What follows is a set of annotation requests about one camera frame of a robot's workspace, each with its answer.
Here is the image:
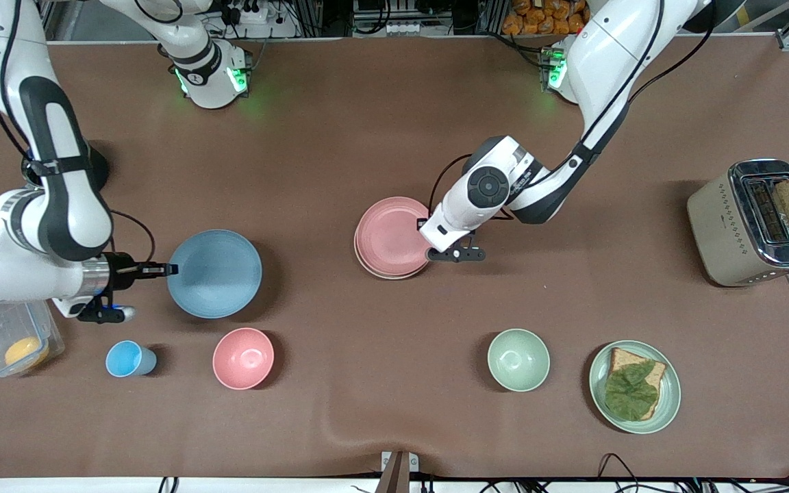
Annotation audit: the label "green bowl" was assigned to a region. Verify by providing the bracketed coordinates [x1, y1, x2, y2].
[487, 329, 551, 393]

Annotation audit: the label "beige plate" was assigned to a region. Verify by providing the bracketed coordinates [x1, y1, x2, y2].
[353, 236, 431, 281]

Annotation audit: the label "green plate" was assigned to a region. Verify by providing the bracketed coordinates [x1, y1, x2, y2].
[588, 340, 681, 435]

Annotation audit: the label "black floor cables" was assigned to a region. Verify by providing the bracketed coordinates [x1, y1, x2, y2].
[484, 452, 789, 493]

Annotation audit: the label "brown bread slice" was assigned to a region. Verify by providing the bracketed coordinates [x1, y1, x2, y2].
[607, 347, 668, 421]

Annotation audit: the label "orange fruit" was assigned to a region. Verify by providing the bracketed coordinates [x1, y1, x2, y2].
[4, 337, 50, 368]

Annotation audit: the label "pink bowl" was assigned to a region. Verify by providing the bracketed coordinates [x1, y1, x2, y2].
[212, 327, 275, 391]

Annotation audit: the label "green lettuce leaf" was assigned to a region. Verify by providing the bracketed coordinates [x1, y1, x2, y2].
[604, 361, 660, 421]

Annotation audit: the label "brown table mat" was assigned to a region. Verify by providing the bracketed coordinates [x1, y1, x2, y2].
[0, 36, 789, 480]

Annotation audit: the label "black pot blue handle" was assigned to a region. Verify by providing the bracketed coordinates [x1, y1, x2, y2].
[0, 140, 110, 236]

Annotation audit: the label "blue plate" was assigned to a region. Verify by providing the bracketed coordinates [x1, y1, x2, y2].
[166, 229, 264, 320]

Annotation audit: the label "pink plate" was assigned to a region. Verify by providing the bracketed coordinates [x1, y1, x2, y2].
[355, 196, 434, 278]

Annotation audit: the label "white power strip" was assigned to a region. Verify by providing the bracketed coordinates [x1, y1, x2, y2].
[238, 2, 273, 26]

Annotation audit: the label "blue cup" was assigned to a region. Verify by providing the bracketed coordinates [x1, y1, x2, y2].
[105, 340, 158, 379]

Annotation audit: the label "metal table bracket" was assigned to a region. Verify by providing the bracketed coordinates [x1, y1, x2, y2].
[380, 450, 420, 493]

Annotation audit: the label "beige chrome toaster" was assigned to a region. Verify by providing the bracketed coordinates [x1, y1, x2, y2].
[686, 159, 789, 288]

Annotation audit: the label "orange snack bags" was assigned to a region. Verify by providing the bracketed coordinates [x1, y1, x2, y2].
[501, 0, 590, 36]

